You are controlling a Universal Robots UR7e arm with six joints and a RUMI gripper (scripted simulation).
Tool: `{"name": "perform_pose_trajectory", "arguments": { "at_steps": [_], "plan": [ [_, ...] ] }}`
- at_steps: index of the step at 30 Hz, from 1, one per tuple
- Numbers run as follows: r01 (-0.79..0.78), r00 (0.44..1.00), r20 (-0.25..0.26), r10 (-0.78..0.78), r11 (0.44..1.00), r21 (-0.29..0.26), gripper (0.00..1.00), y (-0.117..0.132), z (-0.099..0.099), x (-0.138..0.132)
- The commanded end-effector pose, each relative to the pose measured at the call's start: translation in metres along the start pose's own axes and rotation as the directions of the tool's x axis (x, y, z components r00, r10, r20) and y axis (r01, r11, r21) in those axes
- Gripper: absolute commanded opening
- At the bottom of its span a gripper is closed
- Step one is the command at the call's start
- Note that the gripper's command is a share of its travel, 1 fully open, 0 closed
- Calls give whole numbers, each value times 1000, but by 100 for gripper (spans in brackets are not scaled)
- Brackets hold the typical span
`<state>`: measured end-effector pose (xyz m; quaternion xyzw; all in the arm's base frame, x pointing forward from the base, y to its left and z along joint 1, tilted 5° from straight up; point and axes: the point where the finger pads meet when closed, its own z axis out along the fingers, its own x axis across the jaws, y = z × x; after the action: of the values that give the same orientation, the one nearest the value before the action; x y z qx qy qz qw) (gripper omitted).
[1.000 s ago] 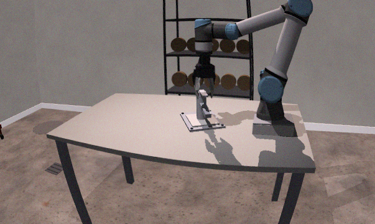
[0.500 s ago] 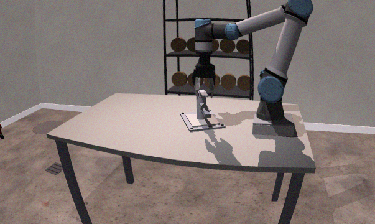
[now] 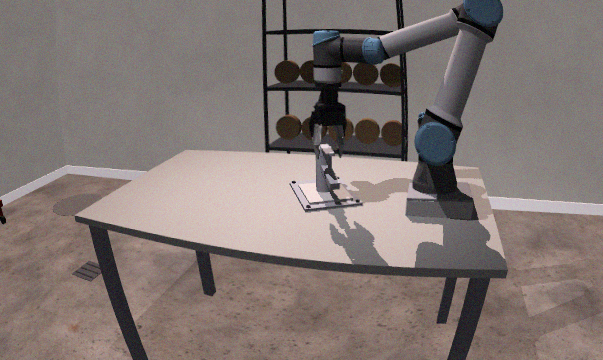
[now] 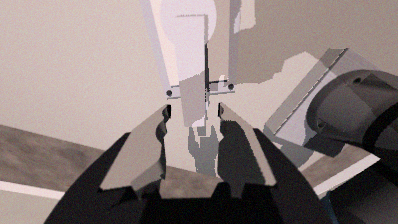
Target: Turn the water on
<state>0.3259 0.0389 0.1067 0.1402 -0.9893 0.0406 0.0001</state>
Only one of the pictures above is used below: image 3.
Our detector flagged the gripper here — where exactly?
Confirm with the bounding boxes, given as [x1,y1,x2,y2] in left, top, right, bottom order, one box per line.
[309,82,347,159]

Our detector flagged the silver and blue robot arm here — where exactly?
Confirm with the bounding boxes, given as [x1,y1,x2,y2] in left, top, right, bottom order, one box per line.
[312,0,503,194]

